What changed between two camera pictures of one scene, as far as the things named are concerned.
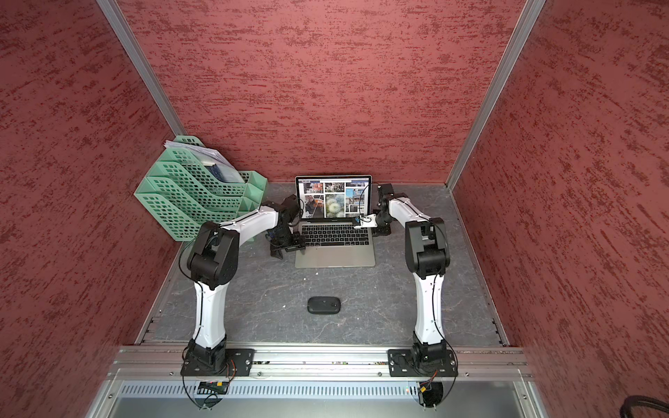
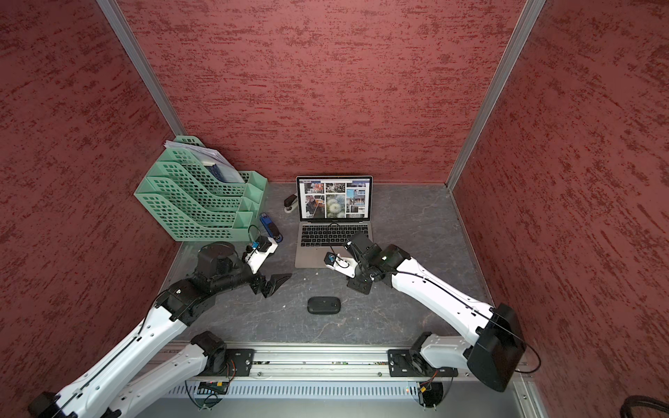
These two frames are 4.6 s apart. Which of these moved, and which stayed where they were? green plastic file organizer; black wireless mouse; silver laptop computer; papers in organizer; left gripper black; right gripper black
Moved: right gripper black; left gripper black
Stayed: silver laptop computer; green plastic file organizer; black wireless mouse; papers in organizer
